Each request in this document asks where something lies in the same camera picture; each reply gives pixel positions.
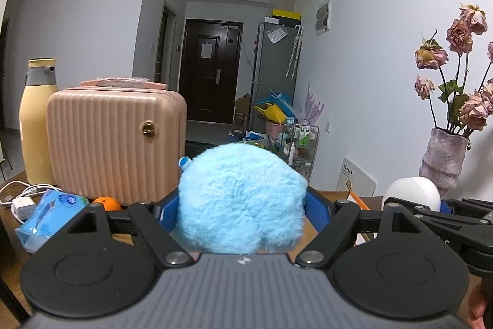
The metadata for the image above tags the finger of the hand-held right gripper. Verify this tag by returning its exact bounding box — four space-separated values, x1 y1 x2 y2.
384 196 493 264
441 197 493 225

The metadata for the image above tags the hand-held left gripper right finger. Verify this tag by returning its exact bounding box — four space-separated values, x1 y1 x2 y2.
295 187 422 270

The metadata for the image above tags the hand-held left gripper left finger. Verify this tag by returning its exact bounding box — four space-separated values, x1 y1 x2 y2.
68 189 194 270

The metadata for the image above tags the white foam ball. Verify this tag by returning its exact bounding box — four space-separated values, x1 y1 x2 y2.
381 177 442 214

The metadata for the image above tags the cardboard box with orange edge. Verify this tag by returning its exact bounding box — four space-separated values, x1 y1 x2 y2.
266 190 370 262

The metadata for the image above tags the light blue fluffy plush toy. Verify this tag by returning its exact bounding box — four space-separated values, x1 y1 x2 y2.
178 142 309 254

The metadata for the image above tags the person's right hand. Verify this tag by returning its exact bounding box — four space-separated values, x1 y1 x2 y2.
467 288 491 329

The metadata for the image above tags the mauve textured vase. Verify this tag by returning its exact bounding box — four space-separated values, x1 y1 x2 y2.
419 127 471 199

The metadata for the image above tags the white flat board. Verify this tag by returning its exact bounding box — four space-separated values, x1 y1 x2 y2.
336 156 377 197

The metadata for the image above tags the orange fruit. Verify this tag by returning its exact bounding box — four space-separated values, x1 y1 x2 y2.
92 197 122 212

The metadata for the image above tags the dark floor mat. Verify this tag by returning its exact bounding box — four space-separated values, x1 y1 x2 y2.
185 139 232 161

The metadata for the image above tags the pink ribbed suitcase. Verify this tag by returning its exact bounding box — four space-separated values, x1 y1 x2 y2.
46 84 188 204

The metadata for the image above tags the pink bucket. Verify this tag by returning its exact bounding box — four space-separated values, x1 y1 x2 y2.
266 120 286 138

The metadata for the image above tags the pile of colourful packets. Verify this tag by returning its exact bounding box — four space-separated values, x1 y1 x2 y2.
230 129 271 146

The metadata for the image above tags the blue tissue pack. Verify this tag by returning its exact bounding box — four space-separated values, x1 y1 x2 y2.
15 189 90 253

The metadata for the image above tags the open brown carton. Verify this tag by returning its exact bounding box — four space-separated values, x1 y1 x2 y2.
233 93 251 131

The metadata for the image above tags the pink flat pouch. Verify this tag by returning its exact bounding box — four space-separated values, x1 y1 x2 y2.
80 78 168 91

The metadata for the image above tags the dark brown entrance door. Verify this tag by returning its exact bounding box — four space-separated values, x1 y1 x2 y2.
178 19 244 123

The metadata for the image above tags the grey refrigerator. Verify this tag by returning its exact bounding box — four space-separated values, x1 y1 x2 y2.
248 21 303 133

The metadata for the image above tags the yellow thermos bottle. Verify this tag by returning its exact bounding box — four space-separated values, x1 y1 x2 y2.
19 58 59 186

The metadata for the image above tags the white folded umbrella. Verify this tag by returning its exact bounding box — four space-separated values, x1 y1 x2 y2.
293 24 304 79
285 25 299 78

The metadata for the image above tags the bunch of dried roses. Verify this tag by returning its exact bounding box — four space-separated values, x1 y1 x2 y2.
414 3 493 150

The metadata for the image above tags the clear plastic sleeve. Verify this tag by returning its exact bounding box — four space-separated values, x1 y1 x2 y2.
267 26 288 44

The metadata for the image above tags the yellow and black box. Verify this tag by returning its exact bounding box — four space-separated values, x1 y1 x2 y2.
272 9 302 22

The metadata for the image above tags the wire rolling cart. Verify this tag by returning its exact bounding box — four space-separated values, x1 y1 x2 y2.
277 123 320 180

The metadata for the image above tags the white charger with cable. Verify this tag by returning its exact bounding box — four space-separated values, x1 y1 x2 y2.
0 180 58 225

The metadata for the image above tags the interior door frame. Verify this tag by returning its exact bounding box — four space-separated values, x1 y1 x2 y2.
154 0 179 91

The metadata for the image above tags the white wall electrical panel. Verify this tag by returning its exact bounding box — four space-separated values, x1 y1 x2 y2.
315 0 333 36

